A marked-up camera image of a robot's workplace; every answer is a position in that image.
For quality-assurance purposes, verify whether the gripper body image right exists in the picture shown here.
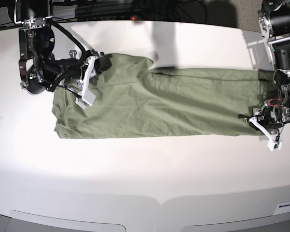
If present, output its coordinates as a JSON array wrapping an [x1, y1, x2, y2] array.
[[253, 98, 290, 130]]

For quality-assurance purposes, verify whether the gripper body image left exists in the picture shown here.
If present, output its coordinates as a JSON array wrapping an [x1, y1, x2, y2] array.
[[26, 57, 96, 93]]

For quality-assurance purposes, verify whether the green T-shirt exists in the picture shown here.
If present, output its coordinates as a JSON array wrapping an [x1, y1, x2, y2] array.
[[52, 53, 277, 139]]

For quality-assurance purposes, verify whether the robot arm image left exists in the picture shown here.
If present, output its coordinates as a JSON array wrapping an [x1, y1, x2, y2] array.
[[14, 0, 111, 99]]

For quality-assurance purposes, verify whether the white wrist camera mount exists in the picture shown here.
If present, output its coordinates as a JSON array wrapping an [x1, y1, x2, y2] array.
[[75, 56, 98, 110], [248, 116, 283, 152]]

